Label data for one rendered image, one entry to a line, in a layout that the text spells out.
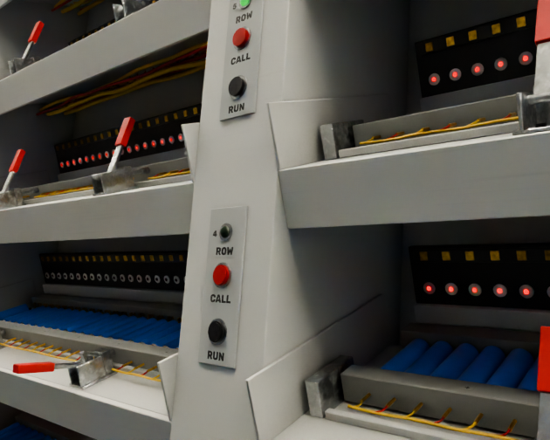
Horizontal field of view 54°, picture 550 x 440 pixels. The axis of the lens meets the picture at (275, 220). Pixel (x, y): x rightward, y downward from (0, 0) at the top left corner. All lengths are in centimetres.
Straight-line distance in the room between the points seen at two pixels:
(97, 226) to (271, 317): 27
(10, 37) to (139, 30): 51
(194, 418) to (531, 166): 30
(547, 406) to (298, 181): 21
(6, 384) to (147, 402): 26
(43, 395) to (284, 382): 32
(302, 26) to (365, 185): 16
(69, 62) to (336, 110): 38
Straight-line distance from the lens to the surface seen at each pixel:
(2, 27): 111
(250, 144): 43
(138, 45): 63
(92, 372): 60
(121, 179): 61
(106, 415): 55
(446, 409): 40
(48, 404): 66
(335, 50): 50
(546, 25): 37
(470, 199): 34
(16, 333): 82
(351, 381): 43
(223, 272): 42
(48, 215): 69
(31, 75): 83
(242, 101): 45
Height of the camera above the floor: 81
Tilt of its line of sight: 9 degrees up
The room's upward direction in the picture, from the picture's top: 4 degrees clockwise
